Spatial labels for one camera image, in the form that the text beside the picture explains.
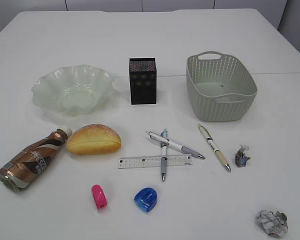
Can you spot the small paper piece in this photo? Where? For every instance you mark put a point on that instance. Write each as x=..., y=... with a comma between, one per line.
x=240, y=157

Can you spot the pink pencil sharpener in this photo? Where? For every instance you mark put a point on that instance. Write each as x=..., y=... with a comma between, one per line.
x=98, y=196

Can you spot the frosted green wavy plate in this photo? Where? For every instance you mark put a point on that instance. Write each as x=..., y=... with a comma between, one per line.
x=73, y=90

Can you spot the large paper ball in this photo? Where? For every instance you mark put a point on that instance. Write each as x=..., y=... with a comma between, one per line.
x=273, y=223

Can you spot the yellow bread roll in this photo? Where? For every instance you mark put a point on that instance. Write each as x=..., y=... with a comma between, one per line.
x=94, y=139

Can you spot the green plastic woven basket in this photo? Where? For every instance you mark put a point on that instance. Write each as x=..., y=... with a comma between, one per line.
x=220, y=89

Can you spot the clear plastic ruler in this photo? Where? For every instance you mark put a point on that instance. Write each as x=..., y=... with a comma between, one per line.
x=154, y=161

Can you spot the blue pencil sharpener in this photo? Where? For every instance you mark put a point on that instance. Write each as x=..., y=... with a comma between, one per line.
x=146, y=199

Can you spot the black mesh pen holder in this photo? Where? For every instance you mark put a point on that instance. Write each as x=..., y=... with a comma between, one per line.
x=143, y=81

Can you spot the white grey ballpoint pen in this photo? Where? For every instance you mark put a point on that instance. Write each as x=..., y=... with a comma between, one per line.
x=163, y=139

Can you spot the brown coffee bottle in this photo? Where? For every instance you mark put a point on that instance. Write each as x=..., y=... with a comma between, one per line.
x=32, y=161

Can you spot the blue patterned pen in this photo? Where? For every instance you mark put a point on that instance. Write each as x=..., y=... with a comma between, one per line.
x=164, y=152

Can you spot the cream ballpoint pen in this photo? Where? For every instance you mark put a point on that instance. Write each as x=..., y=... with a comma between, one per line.
x=214, y=147

